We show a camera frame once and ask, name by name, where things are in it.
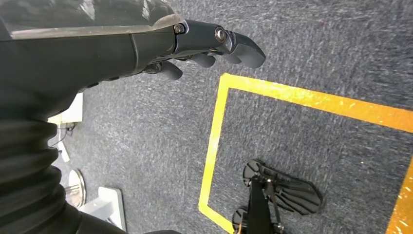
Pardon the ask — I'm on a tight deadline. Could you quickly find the white table foot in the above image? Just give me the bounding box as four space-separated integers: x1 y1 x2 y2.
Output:
78 186 127 232

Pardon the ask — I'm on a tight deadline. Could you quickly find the white flat base plate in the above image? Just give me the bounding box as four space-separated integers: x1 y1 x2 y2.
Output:
47 93 84 125

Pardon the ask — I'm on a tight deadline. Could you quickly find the thin black cable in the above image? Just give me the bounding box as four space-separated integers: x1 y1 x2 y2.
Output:
48 122 77 148

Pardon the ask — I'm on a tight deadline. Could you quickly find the ribbed grey left arm sleeve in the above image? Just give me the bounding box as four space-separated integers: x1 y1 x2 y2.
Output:
0 118 182 234

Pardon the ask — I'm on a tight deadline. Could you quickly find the round silver base disc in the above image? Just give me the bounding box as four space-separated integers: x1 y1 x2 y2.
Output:
64 169 87 209

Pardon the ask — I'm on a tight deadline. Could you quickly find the black robot leg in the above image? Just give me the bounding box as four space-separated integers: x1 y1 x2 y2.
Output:
246 176 285 234

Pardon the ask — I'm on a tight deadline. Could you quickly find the yellow floor tape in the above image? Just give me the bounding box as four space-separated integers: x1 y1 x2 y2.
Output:
197 73 413 234

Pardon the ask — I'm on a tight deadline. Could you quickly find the small white strip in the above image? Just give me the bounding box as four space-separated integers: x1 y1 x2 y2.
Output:
57 141 71 163

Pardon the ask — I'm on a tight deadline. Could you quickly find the black robot foot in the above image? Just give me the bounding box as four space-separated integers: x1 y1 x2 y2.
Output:
243 159 323 216
232 206 250 234

